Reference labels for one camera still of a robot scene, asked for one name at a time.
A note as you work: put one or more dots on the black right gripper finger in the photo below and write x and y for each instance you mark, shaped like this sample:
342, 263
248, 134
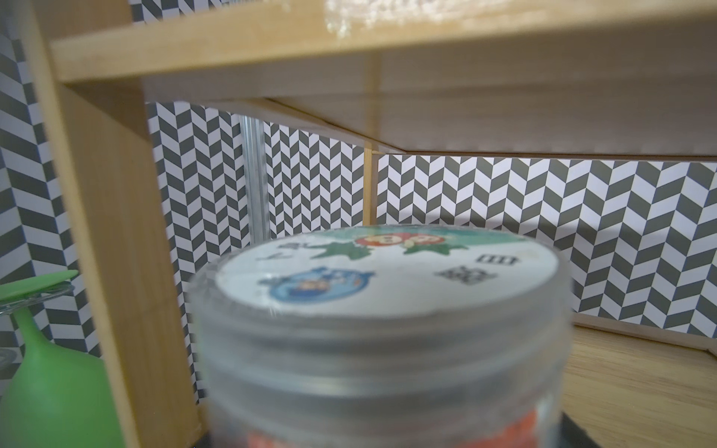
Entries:
573, 436

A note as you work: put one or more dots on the carrot seed container red label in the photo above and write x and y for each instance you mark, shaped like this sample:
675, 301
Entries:
385, 336

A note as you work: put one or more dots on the wooden three-tier shelf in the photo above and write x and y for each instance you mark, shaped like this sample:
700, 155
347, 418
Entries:
600, 79

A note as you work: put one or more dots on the green plastic wine glass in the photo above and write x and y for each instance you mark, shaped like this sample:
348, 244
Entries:
59, 397

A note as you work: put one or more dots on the left aluminium corner post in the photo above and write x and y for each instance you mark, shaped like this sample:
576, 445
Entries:
254, 150

